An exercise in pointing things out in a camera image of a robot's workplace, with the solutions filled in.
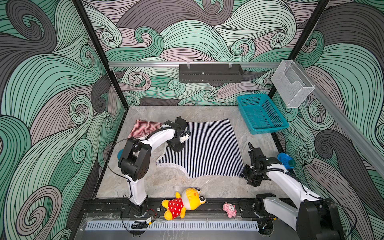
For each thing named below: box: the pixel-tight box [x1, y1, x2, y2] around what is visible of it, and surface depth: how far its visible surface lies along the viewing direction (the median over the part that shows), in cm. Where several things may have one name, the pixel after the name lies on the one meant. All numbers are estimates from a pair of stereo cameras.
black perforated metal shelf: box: [179, 64, 244, 85], surface depth 97 cm
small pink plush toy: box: [222, 202, 237, 219], surface depth 72 cm
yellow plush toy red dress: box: [161, 187, 206, 221], surface depth 71 cm
